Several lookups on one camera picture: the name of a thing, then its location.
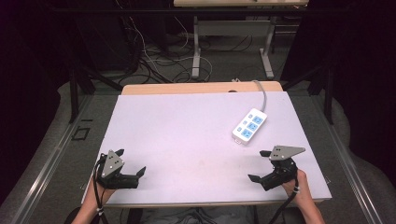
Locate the black curtain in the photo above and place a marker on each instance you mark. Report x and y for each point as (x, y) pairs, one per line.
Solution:
(28, 77)
(364, 77)

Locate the aluminium floor rail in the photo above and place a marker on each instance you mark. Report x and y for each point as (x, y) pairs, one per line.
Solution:
(348, 165)
(46, 174)

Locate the person's right hand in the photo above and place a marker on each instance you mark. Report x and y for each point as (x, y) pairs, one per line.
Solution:
(300, 189)

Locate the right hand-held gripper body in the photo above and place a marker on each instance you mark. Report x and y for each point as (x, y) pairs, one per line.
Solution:
(281, 172)

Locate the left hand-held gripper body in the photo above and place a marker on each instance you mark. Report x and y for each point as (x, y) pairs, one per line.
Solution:
(111, 165)

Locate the pale lilac table mat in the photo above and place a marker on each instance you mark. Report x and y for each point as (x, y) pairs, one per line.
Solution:
(186, 140)

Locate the wooden table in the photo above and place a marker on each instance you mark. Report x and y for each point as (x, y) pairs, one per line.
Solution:
(186, 88)

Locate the black metal stand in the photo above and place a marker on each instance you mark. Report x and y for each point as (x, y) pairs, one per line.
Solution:
(328, 99)
(74, 99)

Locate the person's left hand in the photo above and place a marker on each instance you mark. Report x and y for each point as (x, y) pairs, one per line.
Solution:
(99, 195)

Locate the white metal frame desk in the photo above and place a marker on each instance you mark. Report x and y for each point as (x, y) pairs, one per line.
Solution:
(233, 28)

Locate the white power strip blue sockets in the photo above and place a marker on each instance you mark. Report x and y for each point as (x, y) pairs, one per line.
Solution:
(249, 126)

